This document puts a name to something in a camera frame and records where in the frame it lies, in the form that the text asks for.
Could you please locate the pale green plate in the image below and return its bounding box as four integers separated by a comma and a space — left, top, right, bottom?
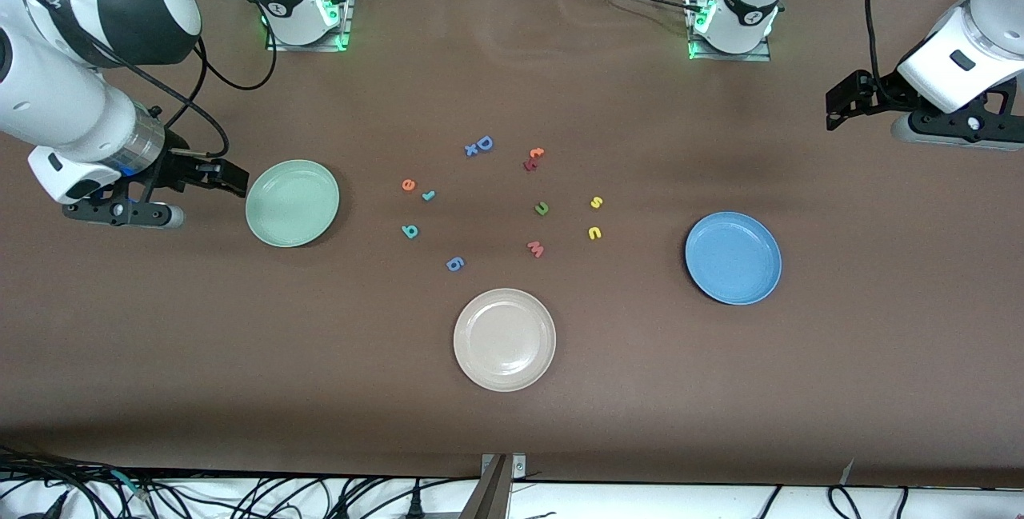
245, 159, 341, 249

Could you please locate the blue plate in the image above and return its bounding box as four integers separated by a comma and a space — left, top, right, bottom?
685, 211, 782, 305

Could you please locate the beige plate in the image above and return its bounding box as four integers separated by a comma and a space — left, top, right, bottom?
453, 288, 557, 393

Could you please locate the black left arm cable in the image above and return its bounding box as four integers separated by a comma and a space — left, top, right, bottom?
864, 0, 913, 108

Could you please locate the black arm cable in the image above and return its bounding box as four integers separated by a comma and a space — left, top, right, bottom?
864, 0, 913, 108
16, 0, 279, 160

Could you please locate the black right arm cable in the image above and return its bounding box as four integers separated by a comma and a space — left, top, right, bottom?
16, 0, 279, 160

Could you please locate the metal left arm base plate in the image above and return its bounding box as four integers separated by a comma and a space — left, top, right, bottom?
685, 0, 773, 62

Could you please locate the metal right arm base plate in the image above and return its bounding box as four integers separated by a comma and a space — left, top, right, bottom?
266, 0, 354, 52

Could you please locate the teal network cable plug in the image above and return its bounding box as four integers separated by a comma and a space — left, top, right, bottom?
112, 469, 151, 501

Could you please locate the metal clamp bracket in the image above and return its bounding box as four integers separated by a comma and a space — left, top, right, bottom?
460, 453, 527, 519

